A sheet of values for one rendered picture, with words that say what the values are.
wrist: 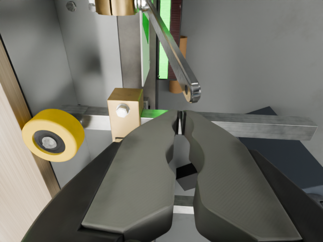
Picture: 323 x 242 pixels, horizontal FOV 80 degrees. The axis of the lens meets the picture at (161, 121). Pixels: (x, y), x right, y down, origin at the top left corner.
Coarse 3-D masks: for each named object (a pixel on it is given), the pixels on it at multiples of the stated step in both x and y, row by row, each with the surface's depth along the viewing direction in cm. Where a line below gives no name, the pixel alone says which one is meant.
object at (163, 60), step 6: (162, 0) 36; (168, 0) 35; (162, 6) 36; (168, 6) 36; (162, 12) 37; (168, 12) 37; (162, 18) 37; (168, 18) 37; (168, 24) 38; (162, 48) 40; (162, 54) 41; (162, 60) 41; (162, 66) 42; (162, 72) 43
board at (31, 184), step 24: (0, 48) 24; (0, 72) 24; (0, 96) 25; (0, 120) 27; (24, 120) 29; (0, 144) 30; (24, 144) 30; (0, 168) 33; (24, 168) 33; (48, 168) 35; (0, 192) 37; (24, 192) 36; (48, 192) 36; (0, 216) 41; (24, 216) 41; (0, 240) 47
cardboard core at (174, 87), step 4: (180, 36) 103; (184, 36) 101; (180, 40) 97; (184, 40) 98; (180, 44) 98; (184, 44) 99; (180, 48) 99; (184, 48) 100; (184, 52) 102; (184, 56) 103; (172, 84) 111; (176, 84) 110; (172, 88) 112; (176, 88) 111; (180, 88) 112; (172, 92) 113; (176, 92) 112; (180, 92) 113
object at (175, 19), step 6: (174, 0) 35; (180, 0) 35; (174, 6) 36; (180, 6) 36; (174, 12) 36; (180, 12) 36; (174, 18) 37; (174, 24) 38; (174, 30) 38; (174, 36) 39; (168, 72) 43; (168, 78) 43; (174, 78) 43
